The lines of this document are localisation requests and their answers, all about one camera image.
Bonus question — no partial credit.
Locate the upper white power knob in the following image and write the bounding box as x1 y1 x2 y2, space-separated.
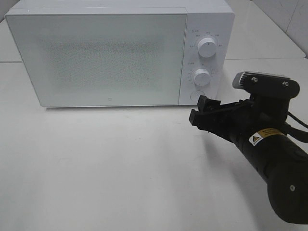
197 36 217 58

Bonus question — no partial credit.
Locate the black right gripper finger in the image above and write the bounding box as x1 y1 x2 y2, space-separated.
197 95 221 113
189 109 214 132

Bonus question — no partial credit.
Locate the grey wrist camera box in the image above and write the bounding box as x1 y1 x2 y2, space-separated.
232 71 300 99

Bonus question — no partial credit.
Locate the white microwave oven body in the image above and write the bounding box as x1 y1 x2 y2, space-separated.
5 0 235 107

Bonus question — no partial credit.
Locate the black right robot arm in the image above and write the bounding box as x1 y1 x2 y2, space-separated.
189 96 308 224

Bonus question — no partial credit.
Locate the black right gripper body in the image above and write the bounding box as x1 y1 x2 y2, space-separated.
209 95 289 141

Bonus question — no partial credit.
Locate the lower white timer knob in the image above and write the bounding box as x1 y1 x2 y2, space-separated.
193 69 211 87

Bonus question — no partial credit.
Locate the round white door button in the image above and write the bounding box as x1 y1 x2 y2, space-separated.
190 90 205 103

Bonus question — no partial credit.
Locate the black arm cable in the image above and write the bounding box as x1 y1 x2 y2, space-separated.
283 110 308 154

